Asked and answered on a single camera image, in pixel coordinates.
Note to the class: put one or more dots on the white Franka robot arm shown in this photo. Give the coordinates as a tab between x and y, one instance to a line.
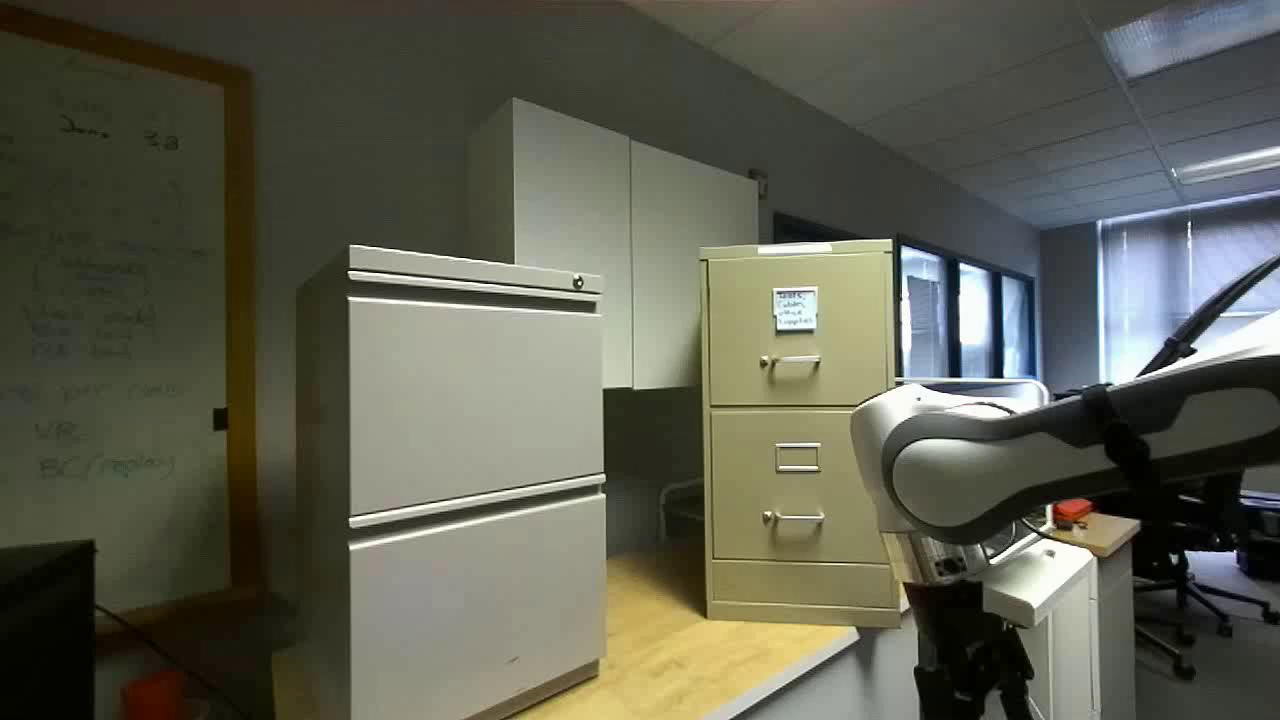
984	463

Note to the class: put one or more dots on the wood-framed whiteboard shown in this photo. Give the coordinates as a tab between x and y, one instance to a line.
106	332

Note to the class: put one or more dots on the orange object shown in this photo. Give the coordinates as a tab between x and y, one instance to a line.
158	692

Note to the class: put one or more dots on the red emergency stop button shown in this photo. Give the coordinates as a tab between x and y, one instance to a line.
1073	508

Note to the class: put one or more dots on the narrow ceiling light strip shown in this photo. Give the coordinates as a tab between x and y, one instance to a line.
1227	164

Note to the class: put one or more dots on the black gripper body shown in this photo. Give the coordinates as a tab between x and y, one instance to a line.
967	662

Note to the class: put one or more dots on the black office chair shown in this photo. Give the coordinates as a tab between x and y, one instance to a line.
1180	574

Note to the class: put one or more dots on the beige drawer with paper label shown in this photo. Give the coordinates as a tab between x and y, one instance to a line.
741	321

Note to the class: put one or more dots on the white wall cabinet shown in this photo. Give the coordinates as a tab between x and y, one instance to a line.
585	225

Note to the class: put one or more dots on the grey two-drawer file cabinet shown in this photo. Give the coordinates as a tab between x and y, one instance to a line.
452	483

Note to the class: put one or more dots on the beige file cabinet body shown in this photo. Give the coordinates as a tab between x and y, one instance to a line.
802	592

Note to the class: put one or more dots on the large ceiling light panel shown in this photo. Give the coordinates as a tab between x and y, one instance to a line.
1186	35

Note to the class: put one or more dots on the small black whiteboard clip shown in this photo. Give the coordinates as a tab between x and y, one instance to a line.
221	417

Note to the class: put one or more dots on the window with grey blinds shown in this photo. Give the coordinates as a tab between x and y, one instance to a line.
1160	285

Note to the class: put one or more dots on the black box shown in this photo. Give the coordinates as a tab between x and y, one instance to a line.
45	634

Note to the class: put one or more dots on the white paper drawer label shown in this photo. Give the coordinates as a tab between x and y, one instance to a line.
793	311

